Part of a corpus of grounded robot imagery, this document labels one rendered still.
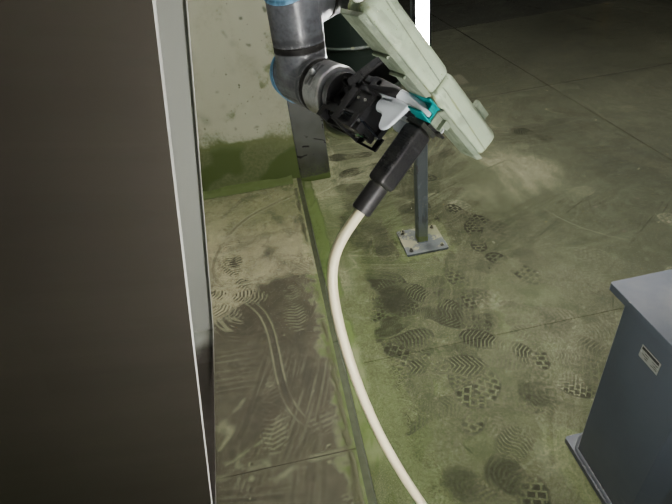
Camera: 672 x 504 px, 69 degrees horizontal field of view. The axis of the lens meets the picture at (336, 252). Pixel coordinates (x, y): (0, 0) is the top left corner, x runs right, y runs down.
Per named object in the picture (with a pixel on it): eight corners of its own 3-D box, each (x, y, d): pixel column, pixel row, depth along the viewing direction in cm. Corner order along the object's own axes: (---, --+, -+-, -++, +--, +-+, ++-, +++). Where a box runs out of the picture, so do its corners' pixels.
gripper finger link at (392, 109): (409, 145, 64) (372, 130, 71) (436, 108, 64) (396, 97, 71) (395, 131, 62) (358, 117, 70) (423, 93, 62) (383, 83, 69)
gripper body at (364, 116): (379, 155, 75) (335, 132, 83) (413, 108, 74) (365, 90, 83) (351, 126, 69) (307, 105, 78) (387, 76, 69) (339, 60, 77)
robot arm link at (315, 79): (355, 82, 86) (322, 45, 79) (372, 89, 83) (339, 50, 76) (325, 124, 87) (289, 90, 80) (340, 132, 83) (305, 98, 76)
